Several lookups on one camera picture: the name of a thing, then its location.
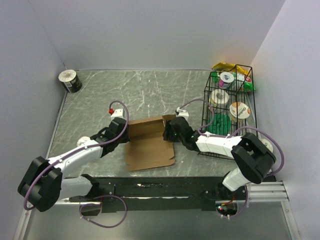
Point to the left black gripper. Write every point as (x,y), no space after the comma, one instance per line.
(126,138)

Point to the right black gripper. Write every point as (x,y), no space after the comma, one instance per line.
(168,127)

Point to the brown cardboard box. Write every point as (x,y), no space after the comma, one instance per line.
(147,148)

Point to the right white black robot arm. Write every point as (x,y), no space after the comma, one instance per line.
(254,160)

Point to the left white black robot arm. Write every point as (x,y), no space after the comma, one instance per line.
(46,180)

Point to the tin can brown label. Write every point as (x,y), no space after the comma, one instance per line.
(83,141)

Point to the Chobani yogurt cup in basket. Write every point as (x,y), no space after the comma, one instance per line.
(239,111)

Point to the green black chips can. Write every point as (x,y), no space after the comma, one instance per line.
(70,80)

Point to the blue white yogurt cup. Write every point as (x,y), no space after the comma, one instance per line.
(225,79)

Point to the yellow snack bag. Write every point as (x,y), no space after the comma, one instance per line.
(229,67)

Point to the green snack bag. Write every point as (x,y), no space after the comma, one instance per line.
(242,85)

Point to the red white package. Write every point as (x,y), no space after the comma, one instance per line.
(248,79)

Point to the white yogurt cup on table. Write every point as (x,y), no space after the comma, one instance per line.
(267,144)

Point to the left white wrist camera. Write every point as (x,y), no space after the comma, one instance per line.
(116,113)

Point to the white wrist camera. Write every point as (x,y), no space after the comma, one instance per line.
(182,113)
(116,113)

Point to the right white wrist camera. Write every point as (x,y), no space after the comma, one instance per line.
(182,113)

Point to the black wire basket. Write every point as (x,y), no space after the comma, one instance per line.
(229,89)

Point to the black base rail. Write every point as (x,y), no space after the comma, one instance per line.
(160,193)

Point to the aluminium frame rail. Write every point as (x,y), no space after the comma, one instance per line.
(268,192)

